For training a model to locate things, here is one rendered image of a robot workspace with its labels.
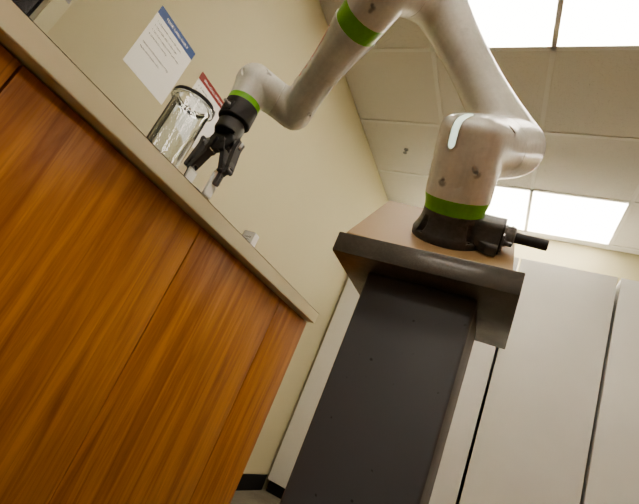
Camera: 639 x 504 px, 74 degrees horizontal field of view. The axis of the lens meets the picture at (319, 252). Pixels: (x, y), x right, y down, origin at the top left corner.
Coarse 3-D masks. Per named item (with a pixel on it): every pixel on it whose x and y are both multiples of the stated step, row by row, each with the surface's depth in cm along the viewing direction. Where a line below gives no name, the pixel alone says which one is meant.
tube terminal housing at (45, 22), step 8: (48, 0) 86; (56, 0) 85; (64, 0) 87; (72, 0) 88; (40, 8) 85; (48, 8) 84; (56, 8) 86; (64, 8) 87; (32, 16) 85; (40, 16) 83; (48, 16) 85; (56, 16) 86; (40, 24) 84; (48, 24) 85
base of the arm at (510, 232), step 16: (416, 224) 88; (432, 224) 84; (448, 224) 82; (464, 224) 82; (480, 224) 82; (496, 224) 81; (432, 240) 84; (448, 240) 82; (464, 240) 82; (480, 240) 83; (496, 240) 81; (512, 240) 83; (528, 240) 83; (544, 240) 82
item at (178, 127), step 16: (176, 96) 98; (192, 96) 97; (176, 112) 96; (192, 112) 97; (208, 112) 101; (160, 128) 94; (176, 128) 95; (192, 128) 97; (160, 144) 93; (176, 144) 95; (192, 144) 100; (176, 160) 95
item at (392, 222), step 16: (384, 208) 103; (400, 208) 105; (416, 208) 107; (368, 224) 90; (384, 224) 92; (400, 224) 93; (384, 240) 83; (400, 240) 84; (416, 240) 85; (464, 256) 80; (480, 256) 81; (496, 256) 82; (512, 256) 83
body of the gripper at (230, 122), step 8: (224, 120) 111; (232, 120) 111; (216, 128) 112; (224, 128) 111; (232, 128) 110; (240, 128) 112; (224, 136) 112; (232, 136) 111; (240, 136) 113; (216, 144) 111; (216, 152) 113
